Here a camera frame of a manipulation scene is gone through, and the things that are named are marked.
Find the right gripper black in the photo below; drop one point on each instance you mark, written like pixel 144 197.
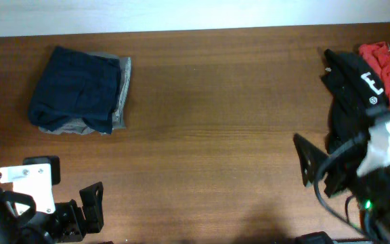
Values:
pixel 339 164

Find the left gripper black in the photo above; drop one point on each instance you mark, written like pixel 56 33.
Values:
pixel 78 226

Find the navy blue garment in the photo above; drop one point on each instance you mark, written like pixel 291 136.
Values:
pixel 76 85

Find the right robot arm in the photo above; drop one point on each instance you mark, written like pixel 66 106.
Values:
pixel 374 213

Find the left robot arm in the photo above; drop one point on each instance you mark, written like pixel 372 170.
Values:
pixel 29 214

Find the black garment with white letter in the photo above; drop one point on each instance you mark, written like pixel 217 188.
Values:
pixel 355 87

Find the folded grey trousers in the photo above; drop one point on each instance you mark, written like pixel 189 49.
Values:
pixel 77 126

